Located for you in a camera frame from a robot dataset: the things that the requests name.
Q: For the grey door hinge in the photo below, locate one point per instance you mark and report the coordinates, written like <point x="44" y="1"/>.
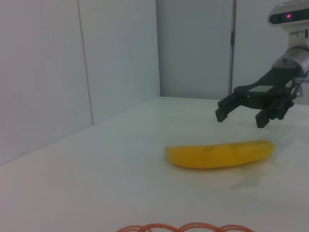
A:
<point x="233" y="37"/>

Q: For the white robot head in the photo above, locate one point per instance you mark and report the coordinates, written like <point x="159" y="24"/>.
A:
<point x="289" y="14"/>

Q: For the yellow banana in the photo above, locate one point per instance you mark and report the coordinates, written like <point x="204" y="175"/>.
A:
<point x="217" y="157"/>

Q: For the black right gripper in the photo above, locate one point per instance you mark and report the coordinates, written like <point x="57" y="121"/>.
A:
<point x="272" y="91"/>

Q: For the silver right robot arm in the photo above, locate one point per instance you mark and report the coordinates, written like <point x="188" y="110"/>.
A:
<point x="295" y="58"/>

